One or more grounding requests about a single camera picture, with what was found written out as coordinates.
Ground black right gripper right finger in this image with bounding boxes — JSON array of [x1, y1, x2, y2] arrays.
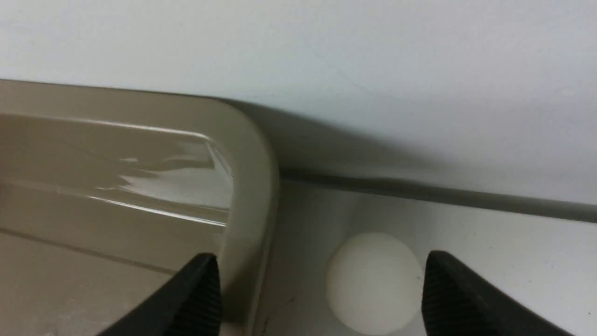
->
[[421, 250, 568, 336]]

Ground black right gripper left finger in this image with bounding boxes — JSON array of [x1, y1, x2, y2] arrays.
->
[[100, 253, 222, 336]]

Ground white ping-pong ball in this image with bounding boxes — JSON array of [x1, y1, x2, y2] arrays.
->
[[326, 232, 423, 336]]

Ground tan plastic storage bin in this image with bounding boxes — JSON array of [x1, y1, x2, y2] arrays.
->
[[0, 79, 279, 336]]

